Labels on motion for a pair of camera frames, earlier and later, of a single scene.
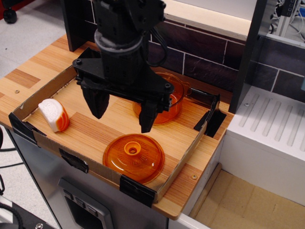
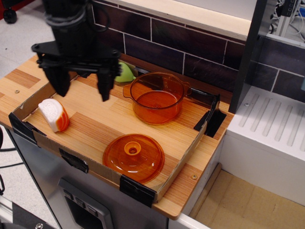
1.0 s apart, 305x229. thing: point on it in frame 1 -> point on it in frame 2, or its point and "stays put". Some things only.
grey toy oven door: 78,200 stays put
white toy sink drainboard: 265,143 stays put
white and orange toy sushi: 55,113 stays put
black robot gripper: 118,68 -> 75,48
